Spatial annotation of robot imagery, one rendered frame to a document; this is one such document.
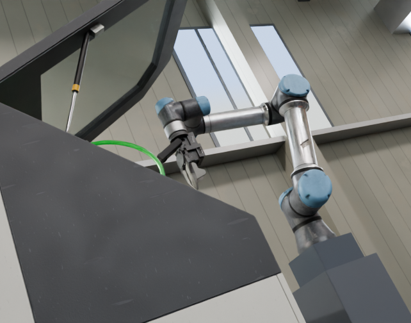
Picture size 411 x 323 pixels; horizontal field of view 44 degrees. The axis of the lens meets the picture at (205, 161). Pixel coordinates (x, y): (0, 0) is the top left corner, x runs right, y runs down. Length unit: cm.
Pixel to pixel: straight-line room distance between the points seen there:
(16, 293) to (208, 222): 47
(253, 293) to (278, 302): 6
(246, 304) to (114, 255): 33
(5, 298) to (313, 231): 108
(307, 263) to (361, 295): 21
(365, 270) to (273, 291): 61
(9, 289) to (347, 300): 103
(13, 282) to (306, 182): 100
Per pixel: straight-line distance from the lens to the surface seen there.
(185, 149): 177
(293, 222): 190
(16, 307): 119
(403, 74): 758
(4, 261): 122
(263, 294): 128
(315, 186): 178
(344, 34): 744
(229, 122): 202
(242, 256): 129
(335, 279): 175
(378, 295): 183
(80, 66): 153
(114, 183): 130
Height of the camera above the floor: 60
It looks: 23 degrees up
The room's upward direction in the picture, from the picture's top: 24 degrees counter-clockwise
